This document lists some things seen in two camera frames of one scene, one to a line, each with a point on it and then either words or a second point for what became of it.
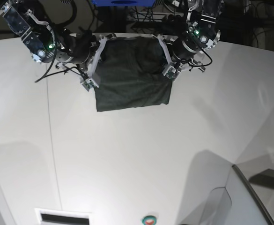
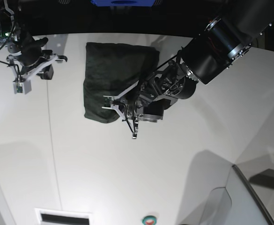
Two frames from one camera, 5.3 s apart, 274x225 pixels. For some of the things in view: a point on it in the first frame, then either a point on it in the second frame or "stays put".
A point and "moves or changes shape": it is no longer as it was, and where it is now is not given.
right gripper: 202,33 → 165,87
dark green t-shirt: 130,74 moves or changes shape
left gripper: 44,45 → 31,51
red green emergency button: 149,220 stays put
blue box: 124,3 stays put
